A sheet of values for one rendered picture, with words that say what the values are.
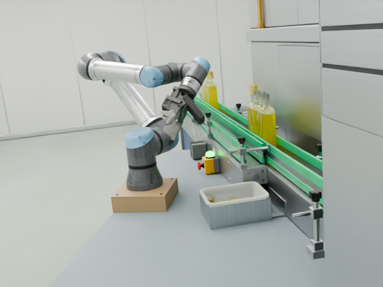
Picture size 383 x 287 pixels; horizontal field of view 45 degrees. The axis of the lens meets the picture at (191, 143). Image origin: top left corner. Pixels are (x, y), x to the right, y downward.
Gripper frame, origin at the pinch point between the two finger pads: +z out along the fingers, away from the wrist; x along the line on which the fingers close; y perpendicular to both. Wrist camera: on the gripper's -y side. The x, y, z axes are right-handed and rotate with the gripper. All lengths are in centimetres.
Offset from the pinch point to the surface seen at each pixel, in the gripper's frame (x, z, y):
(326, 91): 75, 17, -44
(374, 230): 72, 38, -58
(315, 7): 21, -59, -32
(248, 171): -16.9, -6.1, -29.5
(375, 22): 94, 18, -47
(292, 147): -10.5, -18.8, -41.5
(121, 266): 4.8, 48.7, -7.2
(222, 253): 3.9, 32.7, -33.5
